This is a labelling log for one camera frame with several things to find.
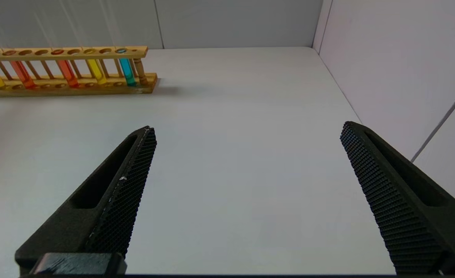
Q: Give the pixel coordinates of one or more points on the orange pigment glass test tube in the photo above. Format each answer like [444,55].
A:
[67,72]
[22,74]

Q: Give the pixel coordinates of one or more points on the wooden test tube rack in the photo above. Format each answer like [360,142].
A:
[76,90]

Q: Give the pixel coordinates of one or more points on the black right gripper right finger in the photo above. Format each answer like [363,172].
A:
[412,216]

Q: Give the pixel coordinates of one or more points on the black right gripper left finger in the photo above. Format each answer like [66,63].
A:
[96,208]

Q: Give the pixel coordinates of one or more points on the teal pigment glass test tube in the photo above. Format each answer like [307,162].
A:
[127,70]

